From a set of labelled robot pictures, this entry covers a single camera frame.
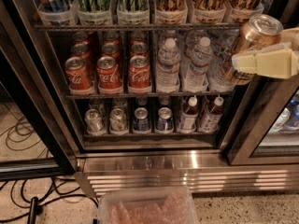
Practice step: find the brown tea bottle right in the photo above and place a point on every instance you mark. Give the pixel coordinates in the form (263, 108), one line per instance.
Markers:
(212, 115)

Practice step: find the orange soda can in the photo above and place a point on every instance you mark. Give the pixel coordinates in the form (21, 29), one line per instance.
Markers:
(258, 32)

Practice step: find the wire shelf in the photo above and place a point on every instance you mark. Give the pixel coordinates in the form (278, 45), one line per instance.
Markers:
(149, 94)
(132, 27)

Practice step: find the front middle water bottle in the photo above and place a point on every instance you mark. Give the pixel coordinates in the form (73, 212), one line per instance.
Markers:
(200, 55)

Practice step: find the water bottle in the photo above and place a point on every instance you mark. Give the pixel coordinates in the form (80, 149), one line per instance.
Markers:
(167, 68)
(221, 43)
(200, 55)

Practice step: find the brown tea bottle left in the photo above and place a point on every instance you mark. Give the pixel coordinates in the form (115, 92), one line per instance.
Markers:
(188, 114)

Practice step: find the front right Coca-Cola can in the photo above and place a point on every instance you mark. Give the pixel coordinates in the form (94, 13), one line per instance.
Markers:
(139, 72)

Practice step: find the silver can left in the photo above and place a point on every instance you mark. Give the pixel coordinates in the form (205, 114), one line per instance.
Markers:
(94, 121)

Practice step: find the middle wire shelf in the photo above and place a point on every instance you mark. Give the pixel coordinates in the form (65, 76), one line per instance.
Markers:
(149, 94)

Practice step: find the open glass fridge door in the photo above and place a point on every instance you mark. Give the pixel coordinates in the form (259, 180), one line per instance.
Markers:
(22, 89)

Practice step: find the silver can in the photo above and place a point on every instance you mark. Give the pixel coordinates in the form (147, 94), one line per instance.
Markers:
(94, 121)
(118, 120)

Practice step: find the front right water bottle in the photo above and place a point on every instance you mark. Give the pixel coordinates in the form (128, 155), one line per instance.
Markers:
(221, 43)

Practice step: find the front left water bottle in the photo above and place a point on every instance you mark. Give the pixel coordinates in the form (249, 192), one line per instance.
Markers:
(167, 68)

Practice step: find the stainless fridge bottom grille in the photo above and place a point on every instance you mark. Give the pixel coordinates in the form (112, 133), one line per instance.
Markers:
(200, 171)

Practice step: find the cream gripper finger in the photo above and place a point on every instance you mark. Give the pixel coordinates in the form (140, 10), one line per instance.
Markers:
(277, 64)
(291, 35)

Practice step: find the closed right fridge door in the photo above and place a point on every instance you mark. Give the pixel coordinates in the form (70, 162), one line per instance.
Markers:
(256, 143)

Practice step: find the front left Coca-Cola can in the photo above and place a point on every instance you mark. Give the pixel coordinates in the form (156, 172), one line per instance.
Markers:
(78, 74)

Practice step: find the clear plastic bin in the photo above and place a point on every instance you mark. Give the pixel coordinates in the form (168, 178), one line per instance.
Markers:
(165, 205)

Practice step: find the blue pepsi can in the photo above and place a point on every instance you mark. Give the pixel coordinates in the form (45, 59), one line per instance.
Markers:
(141, 119)
(165, 120)

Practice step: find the coca-cola can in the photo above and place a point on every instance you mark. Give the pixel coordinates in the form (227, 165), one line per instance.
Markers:
(78, 74)
(109, 73)
(139, 72)

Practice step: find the blue Pepsi can left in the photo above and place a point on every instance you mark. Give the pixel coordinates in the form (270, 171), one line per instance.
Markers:
(141, 119)

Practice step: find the front middle Coca-Cola can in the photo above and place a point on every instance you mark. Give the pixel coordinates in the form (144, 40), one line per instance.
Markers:
(109, 73)

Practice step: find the top wire shelf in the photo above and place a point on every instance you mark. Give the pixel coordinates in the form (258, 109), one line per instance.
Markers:
(132, 27)

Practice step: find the blue Pepsi can right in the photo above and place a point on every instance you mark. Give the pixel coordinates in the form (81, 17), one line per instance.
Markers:
(165, 120)

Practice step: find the brown tea bottle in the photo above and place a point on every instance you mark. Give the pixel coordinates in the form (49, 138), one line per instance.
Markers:
(188, 114)
(212, 115)

